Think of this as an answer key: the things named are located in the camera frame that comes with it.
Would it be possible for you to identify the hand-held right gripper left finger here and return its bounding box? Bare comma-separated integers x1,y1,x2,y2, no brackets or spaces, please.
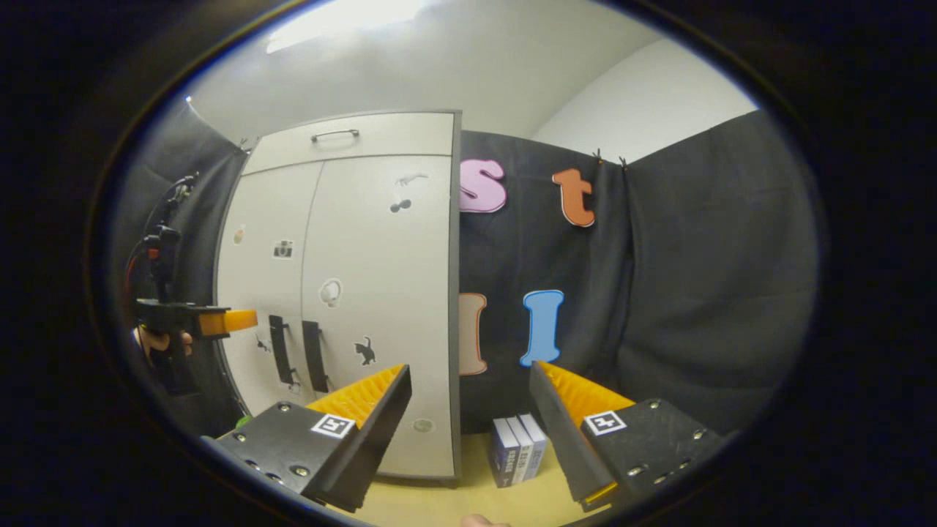
201,364,413,513

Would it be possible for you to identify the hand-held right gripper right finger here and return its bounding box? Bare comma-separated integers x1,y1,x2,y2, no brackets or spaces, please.
529,359,725,513

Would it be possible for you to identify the white cabinet door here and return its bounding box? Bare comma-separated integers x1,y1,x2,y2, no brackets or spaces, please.
302,155,453,478
217,161,323,418

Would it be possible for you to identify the white cabinet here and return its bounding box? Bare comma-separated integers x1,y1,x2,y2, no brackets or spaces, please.
216,110,463,484

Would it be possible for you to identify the light blue small box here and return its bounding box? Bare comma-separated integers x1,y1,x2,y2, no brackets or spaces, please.
518,414,548,476

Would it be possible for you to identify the dark blue small box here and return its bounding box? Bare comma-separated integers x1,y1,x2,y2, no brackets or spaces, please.
489,419,520,488

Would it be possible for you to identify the black backdrop cloth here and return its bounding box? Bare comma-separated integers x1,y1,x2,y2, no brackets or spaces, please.
110,99,819,440

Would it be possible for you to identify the black left door handle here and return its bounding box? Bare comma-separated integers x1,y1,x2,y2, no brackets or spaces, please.
269,315,297,386

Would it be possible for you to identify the black door handle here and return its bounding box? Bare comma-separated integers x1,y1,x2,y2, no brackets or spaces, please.
269,315,297,386
302,321,330,394

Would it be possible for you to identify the black right door handle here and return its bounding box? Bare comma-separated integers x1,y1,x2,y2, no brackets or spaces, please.
302,321,330,394

